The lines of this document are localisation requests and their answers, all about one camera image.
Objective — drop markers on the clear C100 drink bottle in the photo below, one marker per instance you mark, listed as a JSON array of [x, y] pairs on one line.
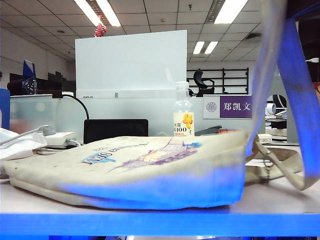
[[183, 107]]

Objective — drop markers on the black rectangular box device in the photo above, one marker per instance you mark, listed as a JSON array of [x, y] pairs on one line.
[[115, 128]]

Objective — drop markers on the red Chinese knot ornament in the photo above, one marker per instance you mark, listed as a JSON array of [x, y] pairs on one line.
[[100, 30]]

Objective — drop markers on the white AOC monitor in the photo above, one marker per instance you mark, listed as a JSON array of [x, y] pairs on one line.
[[130, 62]]

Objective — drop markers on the grey stapler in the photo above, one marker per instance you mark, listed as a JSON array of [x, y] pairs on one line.
[[210, 130]]

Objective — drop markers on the black tall cabinet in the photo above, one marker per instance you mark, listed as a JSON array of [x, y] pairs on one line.
[[310, 37]]

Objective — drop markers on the black office chair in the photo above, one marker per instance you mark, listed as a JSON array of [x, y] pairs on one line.
[[200, 77]]

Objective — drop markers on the dark chair back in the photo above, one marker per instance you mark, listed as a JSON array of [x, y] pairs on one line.
[[13, 87]]

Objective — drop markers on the purple white name plate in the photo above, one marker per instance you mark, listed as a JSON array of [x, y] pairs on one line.
[[235, 107]]

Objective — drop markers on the beige printed canvas tote bag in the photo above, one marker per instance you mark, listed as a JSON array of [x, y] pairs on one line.
[[125, 170]]

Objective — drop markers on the small white box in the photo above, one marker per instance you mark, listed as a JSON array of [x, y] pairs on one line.
[[265, 138]]

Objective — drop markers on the blue metal bookend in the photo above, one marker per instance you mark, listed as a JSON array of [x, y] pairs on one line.
[[4, 107]]

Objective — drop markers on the frosted glass desk partition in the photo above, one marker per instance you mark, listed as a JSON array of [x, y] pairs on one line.
[[32, 110]]

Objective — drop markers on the small white desk fan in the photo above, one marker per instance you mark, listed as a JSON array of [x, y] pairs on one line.
[[270, 108]]

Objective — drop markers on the blue glass trophy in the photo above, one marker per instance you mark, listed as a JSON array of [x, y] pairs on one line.
[[28, 75]]

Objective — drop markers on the black metal shelf rack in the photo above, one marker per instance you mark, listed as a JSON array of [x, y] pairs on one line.
[[225, 75]]

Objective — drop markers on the red fabric item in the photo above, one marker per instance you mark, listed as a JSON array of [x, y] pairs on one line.
[[317, 92]]

